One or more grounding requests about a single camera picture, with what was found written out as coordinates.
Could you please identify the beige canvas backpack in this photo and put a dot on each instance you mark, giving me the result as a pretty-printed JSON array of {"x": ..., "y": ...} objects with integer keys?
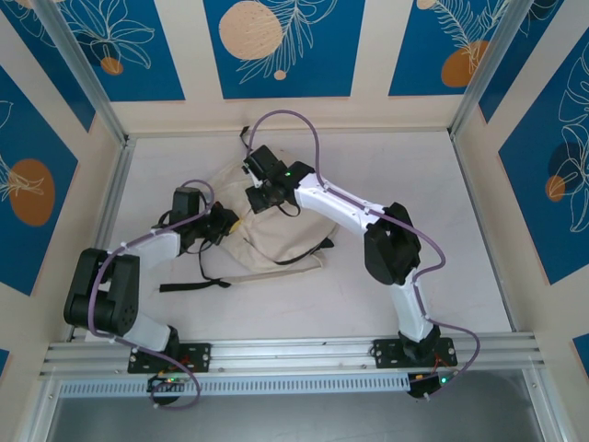
[{"x": 276, "y": 239}]

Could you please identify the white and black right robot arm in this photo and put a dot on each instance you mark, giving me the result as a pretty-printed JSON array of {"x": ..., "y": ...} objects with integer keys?
[{"x": 331, "y": 202}]

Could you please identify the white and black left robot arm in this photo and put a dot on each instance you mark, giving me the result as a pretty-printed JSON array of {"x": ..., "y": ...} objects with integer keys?
[{"x": 154, "y": 244}]

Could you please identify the small controller board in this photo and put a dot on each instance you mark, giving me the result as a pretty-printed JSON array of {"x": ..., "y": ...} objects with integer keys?
[
  {"x": 168, "y": 380},
  {"x": 437, "y": 382}
]

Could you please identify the grey metal sheet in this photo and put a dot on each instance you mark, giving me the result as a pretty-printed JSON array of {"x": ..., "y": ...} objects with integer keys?
[{"x": 294, "y": 421}]

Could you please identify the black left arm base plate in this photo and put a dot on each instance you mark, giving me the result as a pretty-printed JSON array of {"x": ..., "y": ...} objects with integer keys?
[{"x": 202, "y": 357}]

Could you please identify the blue floral wall panel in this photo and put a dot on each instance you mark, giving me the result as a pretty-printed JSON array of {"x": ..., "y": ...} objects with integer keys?
[
  {"x": 161, "y": 83},
  {"x": 524, "y": 46},
  {"x": 322, "y": 69},
  {"x": 529, "y": 207},
  {"x": 27, "y": 138},
  {"x": 57, "y": 69},
  {"x": 414, "y": 69}
]

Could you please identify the aluminium mounting rail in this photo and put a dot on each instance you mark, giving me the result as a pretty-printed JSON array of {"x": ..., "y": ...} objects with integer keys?
[{"x": 294, "y": 354}]

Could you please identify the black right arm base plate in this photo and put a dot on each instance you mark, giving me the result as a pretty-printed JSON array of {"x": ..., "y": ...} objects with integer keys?
[{"x": 384, "y": 352}]

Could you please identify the aluminium frame post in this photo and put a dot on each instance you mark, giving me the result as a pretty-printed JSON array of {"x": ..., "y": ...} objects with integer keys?
[
  {"x": 83, "y": 69},
  {"x": 490, "y": 69}
]

